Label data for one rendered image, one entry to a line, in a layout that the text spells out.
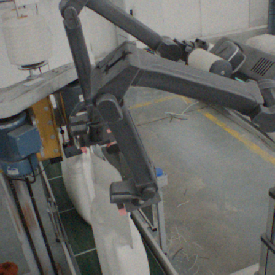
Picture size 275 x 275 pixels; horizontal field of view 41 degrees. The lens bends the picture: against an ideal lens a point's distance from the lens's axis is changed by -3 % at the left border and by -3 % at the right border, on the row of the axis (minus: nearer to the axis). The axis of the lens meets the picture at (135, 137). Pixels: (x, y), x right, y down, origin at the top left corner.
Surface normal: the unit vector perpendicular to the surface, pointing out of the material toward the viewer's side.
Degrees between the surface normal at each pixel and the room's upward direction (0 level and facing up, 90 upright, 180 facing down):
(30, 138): 90
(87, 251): 0
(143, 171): 105
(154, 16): 90
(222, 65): 90
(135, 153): 114
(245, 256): 0
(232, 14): 90
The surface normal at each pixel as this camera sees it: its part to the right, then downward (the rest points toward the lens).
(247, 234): -0.11, -0.87
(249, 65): -0.68, -0.51
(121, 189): 0.04, -0.61
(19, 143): 0.73, 0.25
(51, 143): 0.37, 0.40
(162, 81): 0.13, 0.75
